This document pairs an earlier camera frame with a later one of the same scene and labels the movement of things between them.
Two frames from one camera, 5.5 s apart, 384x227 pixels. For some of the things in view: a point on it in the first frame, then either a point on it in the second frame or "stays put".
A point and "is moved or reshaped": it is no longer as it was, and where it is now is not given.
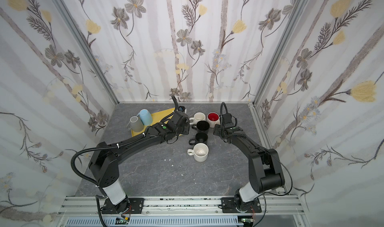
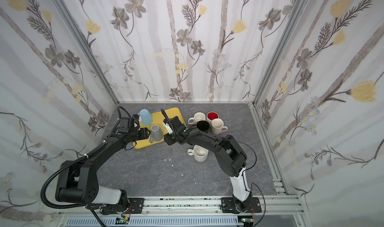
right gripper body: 218,132 -> 171,137
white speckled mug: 198,117 stays put
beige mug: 200,152 stays put
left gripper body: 184,130 -> 134,134
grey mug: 135,124 is moved or reshaped
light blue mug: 145,116 stays put
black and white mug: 201,126 stays put
